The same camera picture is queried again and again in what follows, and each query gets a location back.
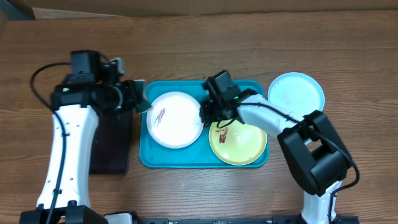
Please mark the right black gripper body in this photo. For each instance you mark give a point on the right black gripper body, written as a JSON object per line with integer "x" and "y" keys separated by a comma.
{"x": 215, "y": 111}

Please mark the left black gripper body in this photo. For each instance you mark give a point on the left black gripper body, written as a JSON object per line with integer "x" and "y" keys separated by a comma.
{"x": 127, "y": 94}

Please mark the green sponge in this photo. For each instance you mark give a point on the green sponge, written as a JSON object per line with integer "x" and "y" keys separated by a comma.
{"x": 142, "y": 104}

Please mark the yellow green plate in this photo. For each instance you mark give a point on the yellow green plate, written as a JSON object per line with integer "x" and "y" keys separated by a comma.
{"x": 236, "y": 143}

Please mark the white plate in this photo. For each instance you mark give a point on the white plate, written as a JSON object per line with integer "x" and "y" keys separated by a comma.
{"x": 174, "y": 121}

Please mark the light blue plate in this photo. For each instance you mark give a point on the light blue plate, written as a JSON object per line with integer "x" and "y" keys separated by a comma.
{"x": 297, "y": 92}

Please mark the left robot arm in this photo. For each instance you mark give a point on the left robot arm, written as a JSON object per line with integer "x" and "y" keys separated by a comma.
{"x": 93, "y": 88}

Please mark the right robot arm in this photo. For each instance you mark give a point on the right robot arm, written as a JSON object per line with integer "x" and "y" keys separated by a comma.
{"x": 315, "y": 154}

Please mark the teal plastic tray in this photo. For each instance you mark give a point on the teal plastic tray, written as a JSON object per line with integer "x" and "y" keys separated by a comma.
{"x": 199, "y": 154}

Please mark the black rectangular tray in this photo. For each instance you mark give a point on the black rectangular tray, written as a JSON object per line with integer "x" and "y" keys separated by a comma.
{"x": 111, "y": 144}

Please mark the cardboard backdrop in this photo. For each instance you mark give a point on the cardboard backdrop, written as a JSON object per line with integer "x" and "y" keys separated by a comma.
{"x": 203, "y": 7}

